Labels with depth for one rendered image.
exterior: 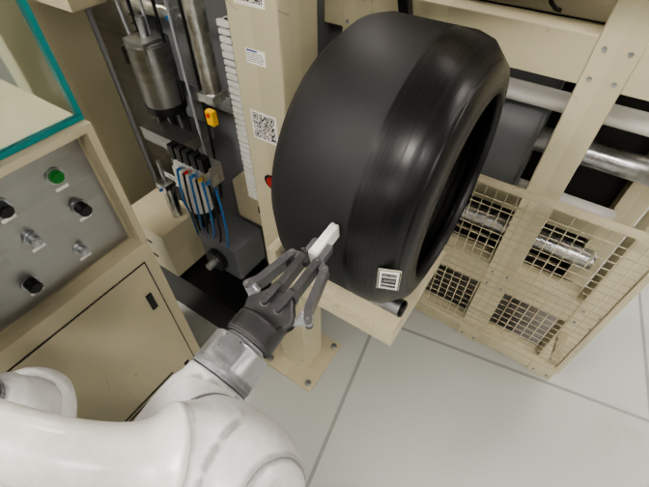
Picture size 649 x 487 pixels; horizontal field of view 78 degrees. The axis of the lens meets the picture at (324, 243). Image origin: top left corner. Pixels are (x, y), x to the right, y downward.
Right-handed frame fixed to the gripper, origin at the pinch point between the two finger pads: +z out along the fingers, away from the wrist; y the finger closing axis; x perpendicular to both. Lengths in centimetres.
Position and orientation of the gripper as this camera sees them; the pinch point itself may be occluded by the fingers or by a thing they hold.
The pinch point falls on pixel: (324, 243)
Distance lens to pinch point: 65.7
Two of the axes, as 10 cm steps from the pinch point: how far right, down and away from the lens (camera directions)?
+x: 0.8, 5.8, 8.1
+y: -8.3, -4.1, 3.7
